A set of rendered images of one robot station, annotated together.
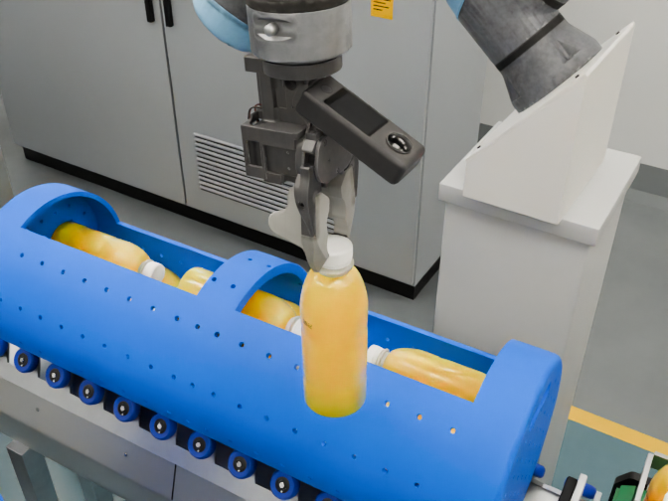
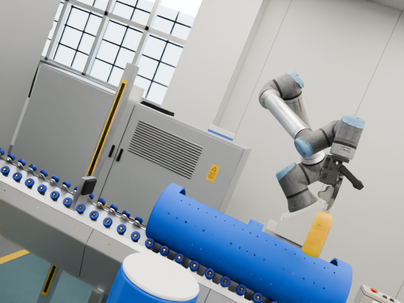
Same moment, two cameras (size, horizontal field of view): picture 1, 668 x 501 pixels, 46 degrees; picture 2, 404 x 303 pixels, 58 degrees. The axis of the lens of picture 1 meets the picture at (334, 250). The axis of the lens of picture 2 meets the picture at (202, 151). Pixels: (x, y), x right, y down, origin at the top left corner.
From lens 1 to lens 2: 116 cm
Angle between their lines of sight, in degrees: 34
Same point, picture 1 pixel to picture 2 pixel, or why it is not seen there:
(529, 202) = (297, 238)
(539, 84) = (303, 204)
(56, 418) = not seen: hidden behind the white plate
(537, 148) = (305, 220)
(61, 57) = (53, 159)
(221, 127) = (121, 205)
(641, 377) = not seen: outside the picture
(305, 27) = (351, 151)
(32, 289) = (185, 211)
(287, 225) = (325, 196)
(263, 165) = (326, 179)
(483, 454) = (344, 279)
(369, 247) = not seen: hidden behind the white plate
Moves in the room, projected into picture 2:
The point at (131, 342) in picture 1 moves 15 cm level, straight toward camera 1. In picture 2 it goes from (225, 234) to (247, 253)
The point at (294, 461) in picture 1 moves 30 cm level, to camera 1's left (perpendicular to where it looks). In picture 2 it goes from (279, 281) to (213, 263)
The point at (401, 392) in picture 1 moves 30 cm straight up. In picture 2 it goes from (317, 260) to (347, 195)
